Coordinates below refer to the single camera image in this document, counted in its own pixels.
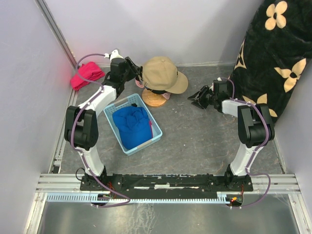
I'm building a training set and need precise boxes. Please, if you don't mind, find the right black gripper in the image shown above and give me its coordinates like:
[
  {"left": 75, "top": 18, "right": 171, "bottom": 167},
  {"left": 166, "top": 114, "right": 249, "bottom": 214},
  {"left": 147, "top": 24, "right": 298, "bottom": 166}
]
[{"left": 188, "top": 85, "right": 217, "bottom": 110}]

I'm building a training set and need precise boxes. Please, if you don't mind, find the tan cap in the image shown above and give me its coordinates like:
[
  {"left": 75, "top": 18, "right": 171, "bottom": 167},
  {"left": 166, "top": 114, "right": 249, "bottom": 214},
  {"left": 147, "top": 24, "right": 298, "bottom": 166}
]
[{"left": 141, "top": 56, "right": 189, "bottom": 94}]

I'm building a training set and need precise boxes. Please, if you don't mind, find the pink cap with R logo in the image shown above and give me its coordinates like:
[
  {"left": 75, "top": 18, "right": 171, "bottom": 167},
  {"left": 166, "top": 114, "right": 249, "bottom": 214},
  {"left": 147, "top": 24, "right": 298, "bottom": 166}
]
[{"left": 135, "top": 79, "right": 171, "bottom": 100}]

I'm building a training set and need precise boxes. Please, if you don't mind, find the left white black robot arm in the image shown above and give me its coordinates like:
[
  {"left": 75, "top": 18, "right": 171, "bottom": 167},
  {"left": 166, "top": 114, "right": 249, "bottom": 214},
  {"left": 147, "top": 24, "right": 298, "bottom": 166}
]
[{"left": 64, "top": 57, "right": 142, "bottom": 190}]

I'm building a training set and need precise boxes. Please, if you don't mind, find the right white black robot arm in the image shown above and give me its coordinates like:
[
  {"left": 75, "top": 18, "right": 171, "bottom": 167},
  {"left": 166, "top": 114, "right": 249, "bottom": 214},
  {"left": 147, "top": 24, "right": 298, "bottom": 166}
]
[{"left": 188, "top": 78, "right": 275, "bottom": 191}]

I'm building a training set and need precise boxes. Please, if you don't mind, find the wooden hat stand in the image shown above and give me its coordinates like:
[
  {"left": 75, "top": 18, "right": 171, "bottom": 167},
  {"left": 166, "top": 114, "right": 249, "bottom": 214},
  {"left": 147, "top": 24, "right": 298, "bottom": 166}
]
[{"left": 142, "top": 89, "right": 167, "bottom": 108}]

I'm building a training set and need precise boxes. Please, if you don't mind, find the light blue plastic basket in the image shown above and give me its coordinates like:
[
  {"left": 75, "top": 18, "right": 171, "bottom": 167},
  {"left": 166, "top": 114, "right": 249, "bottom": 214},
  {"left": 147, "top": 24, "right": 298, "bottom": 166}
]
[{"left": 103, "top": 94, "right": 162, "bottom": 156}]

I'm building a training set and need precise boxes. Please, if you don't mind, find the red cloth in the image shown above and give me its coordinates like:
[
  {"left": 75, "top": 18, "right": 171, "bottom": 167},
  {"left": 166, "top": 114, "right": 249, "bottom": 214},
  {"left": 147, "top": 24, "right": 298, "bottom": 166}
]
[{"left": 70, "top": 61, "right": 105, "bottom": 91}]

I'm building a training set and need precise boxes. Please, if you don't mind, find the colourful cap in basket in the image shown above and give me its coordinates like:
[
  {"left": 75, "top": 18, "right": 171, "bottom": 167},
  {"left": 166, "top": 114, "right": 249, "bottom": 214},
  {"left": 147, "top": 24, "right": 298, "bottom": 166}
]
[{"left": 112, "top": 106, "right": 153, "bottom": 150}]

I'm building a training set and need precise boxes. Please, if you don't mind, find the black floral blanket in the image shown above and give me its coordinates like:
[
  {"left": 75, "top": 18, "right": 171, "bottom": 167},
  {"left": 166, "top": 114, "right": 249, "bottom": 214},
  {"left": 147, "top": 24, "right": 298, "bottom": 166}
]
[{"left": 230, "top": 0, "right": 312, "bottom": 123}]

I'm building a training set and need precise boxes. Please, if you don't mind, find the aluminium corner profile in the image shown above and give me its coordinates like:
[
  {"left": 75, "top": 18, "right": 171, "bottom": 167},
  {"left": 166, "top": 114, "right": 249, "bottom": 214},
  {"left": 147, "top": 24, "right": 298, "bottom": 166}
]
[{"left": 35, "top": 0, "right": 77, "bottom": 68}]

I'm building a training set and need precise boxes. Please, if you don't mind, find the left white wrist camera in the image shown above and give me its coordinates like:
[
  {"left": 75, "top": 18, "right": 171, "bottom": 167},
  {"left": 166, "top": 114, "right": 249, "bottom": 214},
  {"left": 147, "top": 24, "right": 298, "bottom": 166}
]
[{"left": 104, "top": 49, "right": 124, "bottom": 61}]

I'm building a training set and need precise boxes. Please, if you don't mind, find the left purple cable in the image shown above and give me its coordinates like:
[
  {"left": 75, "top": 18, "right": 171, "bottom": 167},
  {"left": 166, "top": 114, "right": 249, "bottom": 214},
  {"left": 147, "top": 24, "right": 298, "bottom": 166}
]
[{"left": 72, "top": 53, "right": 131, "bottom": 208}]

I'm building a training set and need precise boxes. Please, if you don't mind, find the light blue cable duct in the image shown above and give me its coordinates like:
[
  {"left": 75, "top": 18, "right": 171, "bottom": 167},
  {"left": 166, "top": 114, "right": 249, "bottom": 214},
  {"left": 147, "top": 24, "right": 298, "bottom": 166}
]
[{"left": 46, "top": 193, "right": 238, "bottom": 205}]

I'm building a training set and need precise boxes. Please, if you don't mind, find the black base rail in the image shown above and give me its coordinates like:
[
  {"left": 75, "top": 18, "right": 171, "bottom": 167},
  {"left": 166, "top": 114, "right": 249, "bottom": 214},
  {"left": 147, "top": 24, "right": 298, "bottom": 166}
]
[{"left": 79, "top": 174, "right": 254, "bottom": 199}]

